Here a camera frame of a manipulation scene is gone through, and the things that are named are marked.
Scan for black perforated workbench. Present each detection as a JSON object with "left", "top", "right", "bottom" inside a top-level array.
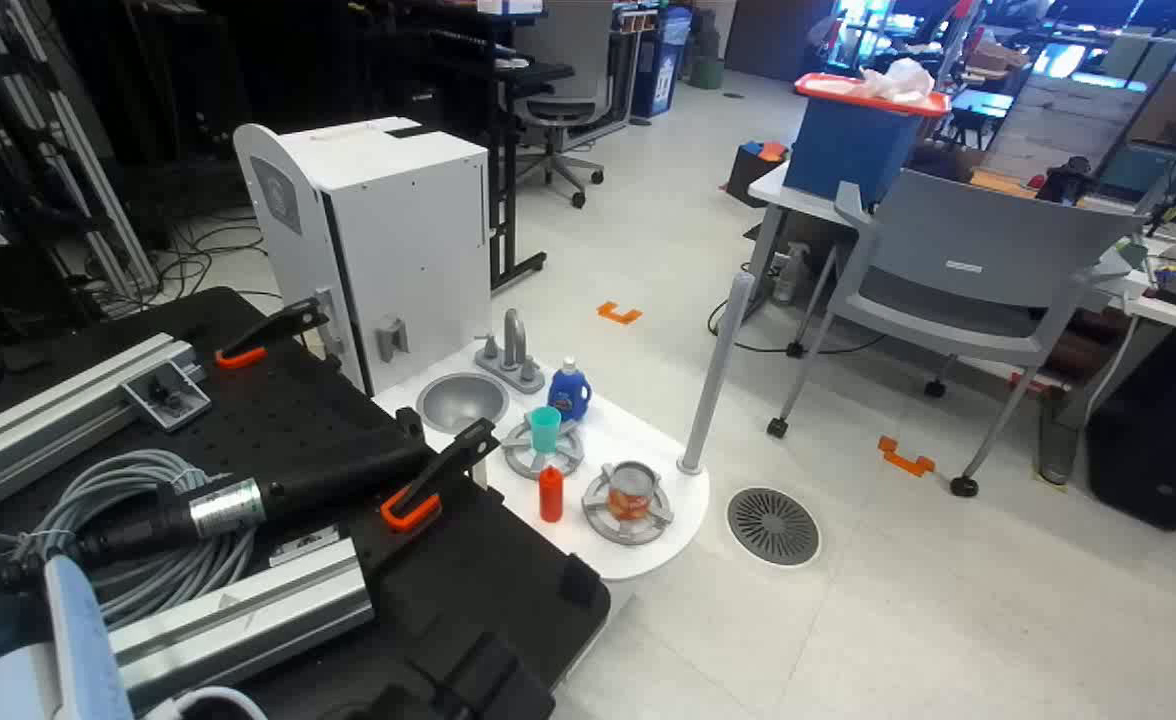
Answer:
[{"left": 0, "top": 283, "right": 617, "bottom": 720}]

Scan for teal toy cup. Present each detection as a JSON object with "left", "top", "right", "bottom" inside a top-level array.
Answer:
[{"left": 529, "top": 404, "right": 567, "bottom": 463}]

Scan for white toy kitchen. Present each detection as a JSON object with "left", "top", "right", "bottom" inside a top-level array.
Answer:
[{"left": 232, "top": 111, "right": 714, "bottom": 582}]

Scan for blue trash bin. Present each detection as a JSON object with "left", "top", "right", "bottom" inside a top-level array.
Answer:
[{"left": 626, "top": 5, "right": 697, "bottom": 123}]

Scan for white pole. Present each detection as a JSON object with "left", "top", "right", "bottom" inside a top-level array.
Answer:
[{"left": 676, "top": 258, "right": 762, "bottom": 479}]

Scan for grey toy stove burner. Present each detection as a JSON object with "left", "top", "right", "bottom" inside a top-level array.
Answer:
[
  {"left": 576, "top": 460, "right": 679, "bottom": 552},
  {"left": 494, "top": 406, "right": 588, "bottom": 485}
]

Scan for grey chair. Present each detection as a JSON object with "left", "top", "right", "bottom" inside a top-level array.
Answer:
[{"left": 762, "top": 169, "right": 1139, "bottom": 503}]

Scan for blue bin orange lid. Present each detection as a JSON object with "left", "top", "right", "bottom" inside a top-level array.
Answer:
[{"left": 780, "top": 68, "right": 951, "bottom": 213}]

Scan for grey coiled cable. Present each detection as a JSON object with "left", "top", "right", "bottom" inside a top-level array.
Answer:
[{"left": 7, "top": 445, "right": 260, "bottom": 631}]

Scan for orange toy bottle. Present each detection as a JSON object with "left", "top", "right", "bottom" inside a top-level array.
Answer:
[{"left": 536, "top": 463, "right": 570, "bottom": 526}]

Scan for black clamp orange handle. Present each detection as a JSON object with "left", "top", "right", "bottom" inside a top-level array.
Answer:
[
  {"left": 375, "top": 414, "right": 505, "bottom": 541},
  {"left": 213, "top": 294, "right": 335, "bottom": 375}
]

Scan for black cable metal connector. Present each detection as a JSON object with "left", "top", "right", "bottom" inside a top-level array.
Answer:
[{"left": 0, "top": 445, "right": 436, "bottom": 581}]

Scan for black box orange contents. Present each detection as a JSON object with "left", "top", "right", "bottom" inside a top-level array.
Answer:
[{"left": 720, "top": 136, "right": 793, "bottom": 206}]

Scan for orange floor tape mark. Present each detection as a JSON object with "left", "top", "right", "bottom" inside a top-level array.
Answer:
[
  {"left": 871, "top": 432, "right": 938, "bottom": 485},
  {"left": 592, "top": 294, "right": 649, "bottom": 329}
]

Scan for grey toy faucet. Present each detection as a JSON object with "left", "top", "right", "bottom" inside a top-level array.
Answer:
[{"left": 471, "top": 302, "right": 548, "bottom": 401}]

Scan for black bag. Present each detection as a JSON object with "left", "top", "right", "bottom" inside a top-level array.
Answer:
[{"left": 1085, "top": 329, "right": 1176, "bottom": 534}]

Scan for black office chair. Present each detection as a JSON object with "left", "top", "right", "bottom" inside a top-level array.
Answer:
[{"left": 505, "top": 0, "right": 620, "bottom": 213}]

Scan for silver orange toy pot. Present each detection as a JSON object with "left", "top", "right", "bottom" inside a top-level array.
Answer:
[{"left": 602, "top": 460, "right": 665, "bottom": 526}]

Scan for blue toy bottle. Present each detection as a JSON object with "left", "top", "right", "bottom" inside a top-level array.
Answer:
[{"left": 542, "top": 356, "right": 601, "bottom": 426}]

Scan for round floor drain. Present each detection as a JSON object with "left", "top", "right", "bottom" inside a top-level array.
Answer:
[{"left": 725, "top": 485, "right": 822, "bottom": 573}]

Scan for aluminium extrusion rail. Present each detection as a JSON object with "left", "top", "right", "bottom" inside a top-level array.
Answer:
[
  {"left": 0, "top": 329, "right": 201, "bottom": 519},
  {"left": 102, "top": 526, "right": 378, "bottom": 711}
]

